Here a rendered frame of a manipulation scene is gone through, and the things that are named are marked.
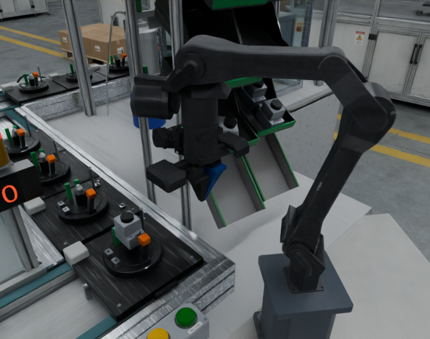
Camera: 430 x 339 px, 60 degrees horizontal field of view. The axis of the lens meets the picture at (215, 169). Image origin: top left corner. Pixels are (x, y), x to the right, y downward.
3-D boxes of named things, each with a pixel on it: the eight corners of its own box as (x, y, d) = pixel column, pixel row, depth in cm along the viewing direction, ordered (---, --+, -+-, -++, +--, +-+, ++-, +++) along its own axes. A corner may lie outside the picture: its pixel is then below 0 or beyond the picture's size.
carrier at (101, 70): (148, 72, 217) (146, 50, 210) (111, 81, 203) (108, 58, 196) (125, 63, 232) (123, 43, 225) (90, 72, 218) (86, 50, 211)
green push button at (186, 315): (199, 321, 76) (199, 315, 75) (185, 333, 74) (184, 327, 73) (187, 309, 79) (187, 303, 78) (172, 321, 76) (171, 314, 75)
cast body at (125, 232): (146, 241, 86) (143, 217, 82) (130, 250, 83) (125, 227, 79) (126, 224, 91) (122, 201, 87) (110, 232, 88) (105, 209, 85)
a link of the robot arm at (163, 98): (215, 41, 55) (140, 38, 57) (203, 56, 48) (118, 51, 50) (215, 112, 61) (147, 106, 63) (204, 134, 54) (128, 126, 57)
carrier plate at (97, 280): (203, 263, 90) (203, 256, 89) (117, 323, 76) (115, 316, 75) (146, 217, 105) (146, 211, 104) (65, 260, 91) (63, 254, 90)
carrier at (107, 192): (144, 214, 106) (138, 178, 99) (62, 257, 92) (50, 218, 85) (101, 181, 120) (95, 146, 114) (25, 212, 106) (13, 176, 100)
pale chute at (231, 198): (257, 211, 101) (266, 208, 97) (218, 229, 95) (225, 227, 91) (217, 119, 104) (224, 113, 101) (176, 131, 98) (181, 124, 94)
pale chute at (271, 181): (290, 190, 110) (299, 185, 106) (256, 204, 104) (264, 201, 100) (252, 105, 113) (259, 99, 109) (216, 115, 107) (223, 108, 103)
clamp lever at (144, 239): (150, 259, 85) (150, 237, 80) (143, 264, 83) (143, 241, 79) (141, 249, 86) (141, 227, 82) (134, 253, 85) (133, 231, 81)
